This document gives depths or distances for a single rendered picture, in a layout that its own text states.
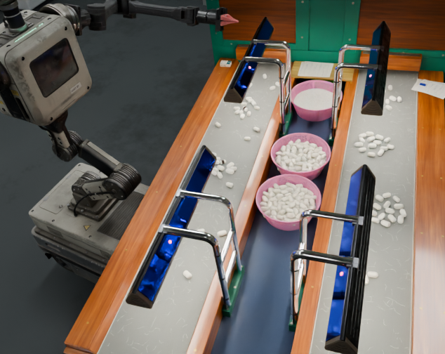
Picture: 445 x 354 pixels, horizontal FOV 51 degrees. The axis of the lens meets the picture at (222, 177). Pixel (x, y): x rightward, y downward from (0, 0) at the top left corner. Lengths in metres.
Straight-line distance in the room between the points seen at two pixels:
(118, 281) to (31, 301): 1.16
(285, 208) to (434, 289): 0.62
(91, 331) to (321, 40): 1.84
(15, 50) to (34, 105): 0.21
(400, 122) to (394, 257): 0.78
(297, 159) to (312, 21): 0.82
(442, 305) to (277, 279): 0.56
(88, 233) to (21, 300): 0.72
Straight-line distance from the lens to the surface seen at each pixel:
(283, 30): 2.66
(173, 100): 3.89
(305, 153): 2.17
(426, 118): 2.37
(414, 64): 2.62
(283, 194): 1.99
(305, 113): 2.39
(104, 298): 1.77
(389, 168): 2.12
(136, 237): 1.90
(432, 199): 2.00
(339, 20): 2.58
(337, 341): 1.22
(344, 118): 2.32
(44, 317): 2.80
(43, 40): 1.88
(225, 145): 2.22
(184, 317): 1.69
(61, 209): 2.56
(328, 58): 2.69
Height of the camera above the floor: 2.20
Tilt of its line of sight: 45 degrees down
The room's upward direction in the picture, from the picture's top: 9 degrees counter-clockwise
